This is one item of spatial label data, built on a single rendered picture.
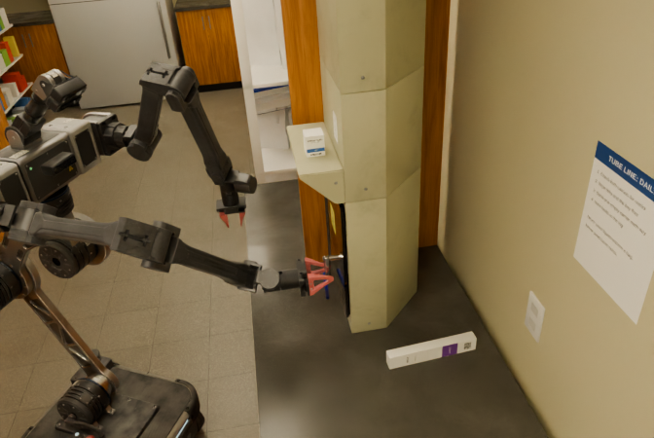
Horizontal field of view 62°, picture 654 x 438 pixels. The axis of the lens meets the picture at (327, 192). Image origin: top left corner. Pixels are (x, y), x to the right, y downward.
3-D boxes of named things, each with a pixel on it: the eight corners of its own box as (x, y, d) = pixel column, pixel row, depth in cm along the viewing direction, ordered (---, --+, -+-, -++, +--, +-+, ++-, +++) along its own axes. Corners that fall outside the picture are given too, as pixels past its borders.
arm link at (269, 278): (244, 260, 162) (237, 289, 160) (240, 254, 151) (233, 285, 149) (283, 269, 162) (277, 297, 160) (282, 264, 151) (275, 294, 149)
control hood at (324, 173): (325, 150, 171) (323, 121, 166) (345, 203, 143) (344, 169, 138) (289, 155, 170) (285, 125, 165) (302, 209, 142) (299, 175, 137)
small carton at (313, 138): (322, 147, 150) (320, 127, 147) (325, 155, 146) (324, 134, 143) (304, 149, 150) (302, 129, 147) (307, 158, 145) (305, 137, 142)
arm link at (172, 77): (152, 47, 147) (134, 73, 142) (199, 70, 150) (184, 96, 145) (139, 131, 185) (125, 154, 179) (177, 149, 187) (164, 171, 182)
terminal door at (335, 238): (332, 259, 192) (325, 158, 171) (348, 319, 166) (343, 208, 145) (330, 259, 192) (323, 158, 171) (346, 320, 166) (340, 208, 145)
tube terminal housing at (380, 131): (401, 258, 198) (404, 47, 158) (430, 320, 170) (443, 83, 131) (333, 269, 195) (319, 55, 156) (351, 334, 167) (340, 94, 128)
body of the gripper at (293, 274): (302, 257, 163) (276, 261, 162) (305, 278, 154) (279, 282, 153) (304, 274, 166) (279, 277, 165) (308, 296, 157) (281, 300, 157)
